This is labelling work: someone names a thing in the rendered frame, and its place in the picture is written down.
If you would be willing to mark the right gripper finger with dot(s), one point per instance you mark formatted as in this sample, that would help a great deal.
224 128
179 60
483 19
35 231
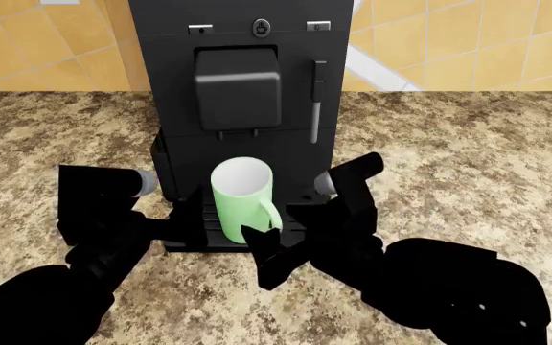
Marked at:
319 217
271 262

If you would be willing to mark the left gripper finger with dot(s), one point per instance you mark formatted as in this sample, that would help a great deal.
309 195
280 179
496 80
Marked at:
187 233
190 206

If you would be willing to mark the light green mug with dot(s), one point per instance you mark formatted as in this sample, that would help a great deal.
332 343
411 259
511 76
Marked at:
237 215

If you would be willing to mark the black coffee machine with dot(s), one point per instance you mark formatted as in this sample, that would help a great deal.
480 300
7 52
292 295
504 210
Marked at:
242 151

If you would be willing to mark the black coffee dispenser head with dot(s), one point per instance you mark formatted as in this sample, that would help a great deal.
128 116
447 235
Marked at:
237 93

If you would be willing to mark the round coffee cup button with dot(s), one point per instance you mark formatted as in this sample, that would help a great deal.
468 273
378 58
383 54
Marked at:
261 27

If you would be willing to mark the black drip tray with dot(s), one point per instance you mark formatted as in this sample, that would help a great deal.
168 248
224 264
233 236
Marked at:
211 240

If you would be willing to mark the black and grey steam wand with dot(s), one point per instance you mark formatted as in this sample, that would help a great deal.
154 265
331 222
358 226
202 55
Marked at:
318 82

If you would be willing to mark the silver rectangular button dark icon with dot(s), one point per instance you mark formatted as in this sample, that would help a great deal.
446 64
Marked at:
200 29

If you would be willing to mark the silver rectangular button light icon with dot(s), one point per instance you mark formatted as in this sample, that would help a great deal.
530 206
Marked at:
318 26

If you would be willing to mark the left gripper camera grey lens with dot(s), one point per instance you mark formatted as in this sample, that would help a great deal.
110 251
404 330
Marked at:
108 179

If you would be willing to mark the gripper camera grey lens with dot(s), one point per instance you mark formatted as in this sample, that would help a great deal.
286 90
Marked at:
108 179
352 172

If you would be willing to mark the right gripper camera grey lens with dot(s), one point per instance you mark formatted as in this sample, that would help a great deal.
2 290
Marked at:
352 172

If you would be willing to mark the white wall outlet plate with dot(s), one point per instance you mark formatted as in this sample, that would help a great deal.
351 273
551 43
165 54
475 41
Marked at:
59 1

